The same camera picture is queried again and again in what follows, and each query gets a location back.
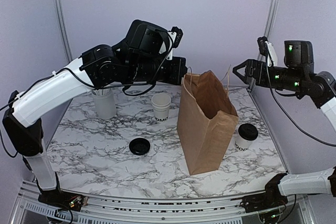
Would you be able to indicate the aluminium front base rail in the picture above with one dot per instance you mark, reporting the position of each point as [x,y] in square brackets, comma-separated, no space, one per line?
[89,208]

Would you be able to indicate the black plastic cup lid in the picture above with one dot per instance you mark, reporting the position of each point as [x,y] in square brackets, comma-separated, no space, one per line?
[248,132]

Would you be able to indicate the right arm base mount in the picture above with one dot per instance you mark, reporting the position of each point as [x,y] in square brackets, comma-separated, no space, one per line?
[263,201]

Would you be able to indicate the white container with sachets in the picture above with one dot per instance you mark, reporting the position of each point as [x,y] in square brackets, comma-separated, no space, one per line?
[104,103]

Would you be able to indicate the left aluminium frame post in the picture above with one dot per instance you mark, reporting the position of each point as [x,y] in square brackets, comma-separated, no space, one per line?
[62,28]

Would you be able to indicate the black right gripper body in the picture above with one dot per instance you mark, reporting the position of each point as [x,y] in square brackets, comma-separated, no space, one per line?
[292,79]

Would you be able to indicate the brown paper takeout bag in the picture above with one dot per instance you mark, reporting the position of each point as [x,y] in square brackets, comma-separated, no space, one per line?
[206,122]

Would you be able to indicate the aluminium frame post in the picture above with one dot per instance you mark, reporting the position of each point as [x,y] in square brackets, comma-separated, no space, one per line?
[273,7]
[62,28]

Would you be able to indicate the stack of white paper cups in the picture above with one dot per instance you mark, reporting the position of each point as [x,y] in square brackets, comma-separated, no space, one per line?
[161,105]

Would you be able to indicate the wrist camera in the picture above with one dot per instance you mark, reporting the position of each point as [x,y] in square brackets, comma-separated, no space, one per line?
[266,49]
[176,35]

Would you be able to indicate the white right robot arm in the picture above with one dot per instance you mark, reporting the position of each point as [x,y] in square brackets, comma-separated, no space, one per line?
[298,107]

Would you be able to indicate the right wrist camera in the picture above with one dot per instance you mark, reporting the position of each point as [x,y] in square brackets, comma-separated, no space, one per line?
[266,49]

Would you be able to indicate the white paper cup with print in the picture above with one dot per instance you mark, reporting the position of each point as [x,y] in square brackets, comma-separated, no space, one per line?
[241,144]

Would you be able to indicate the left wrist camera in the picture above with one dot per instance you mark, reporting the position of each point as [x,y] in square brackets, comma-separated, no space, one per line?
[176,35]

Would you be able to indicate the right aluminium frame post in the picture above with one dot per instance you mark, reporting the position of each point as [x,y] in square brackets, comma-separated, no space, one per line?
[273,7]

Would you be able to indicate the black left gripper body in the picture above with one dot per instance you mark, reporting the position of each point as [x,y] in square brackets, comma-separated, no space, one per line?
[147,69]

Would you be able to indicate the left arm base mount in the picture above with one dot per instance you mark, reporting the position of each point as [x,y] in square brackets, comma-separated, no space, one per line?
[61,199]

